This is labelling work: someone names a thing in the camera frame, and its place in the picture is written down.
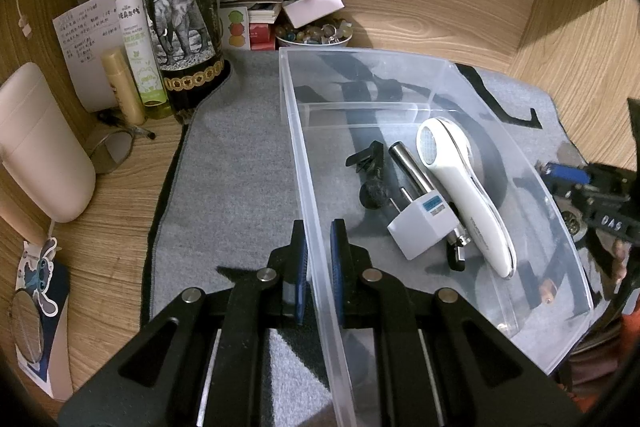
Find white handwritten note paper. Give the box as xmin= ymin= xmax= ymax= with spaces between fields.
xmin=52 ymin=0 xmax=122 ymax=113

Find white card on bowl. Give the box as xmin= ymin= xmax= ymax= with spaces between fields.
xmin=283 ymin=0 xmax=345 ymax=28

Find dark wine bottle elephant label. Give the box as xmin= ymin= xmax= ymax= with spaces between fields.
xmin=143 ymin=0 xmax=230 ymax=124

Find blue cartoon sticker card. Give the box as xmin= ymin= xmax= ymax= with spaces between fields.
xmin=9 ymin=236 xmax=73 ymax=402

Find green spray bottle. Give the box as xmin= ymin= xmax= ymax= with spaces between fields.
xmin=115 ymin=0 xmax=171 ymax=119

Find bowl of small trinkets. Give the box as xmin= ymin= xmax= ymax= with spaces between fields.
xmin=273 ymin=18 xmax=354 ymax=46

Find beige lip balm tube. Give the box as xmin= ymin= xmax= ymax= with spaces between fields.
xmin=101 ymin=48 xmax=146 ymax=126

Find clear plastic storage box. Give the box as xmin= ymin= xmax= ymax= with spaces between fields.
xmin=279 ymin=48 xmax=594 ymax=426

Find black clip holder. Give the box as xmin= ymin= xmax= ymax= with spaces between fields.
xmin=345 ymin=141 xmax=390 ymax=210

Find round wire glasses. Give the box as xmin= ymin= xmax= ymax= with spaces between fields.
xmin=86 ymin=110 xmax=156 ymax=174

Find white charging cable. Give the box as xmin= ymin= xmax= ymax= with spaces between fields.
xmin=12 ymin=0 xmax=34 ymax=39

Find white handheld massager device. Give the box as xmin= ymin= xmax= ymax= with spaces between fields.
xmin=416 ymin=117 xmax=516 ymax=279

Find grey mat with black letters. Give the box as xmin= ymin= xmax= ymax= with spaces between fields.
xmin=146 ymin=52 xmax=582 ymax=426

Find white plug adapter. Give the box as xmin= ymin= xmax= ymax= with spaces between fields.
xmin=387 ymin=190 xmax=459 ymax=261

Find silver metal cylinder tool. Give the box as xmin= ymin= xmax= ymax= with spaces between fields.
xmin=387 ymin=141 xmax=471 ymax=272

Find pink tumbler cup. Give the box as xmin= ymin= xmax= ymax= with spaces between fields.
xmin=1 ymin=62 xmax=96 ymax=223

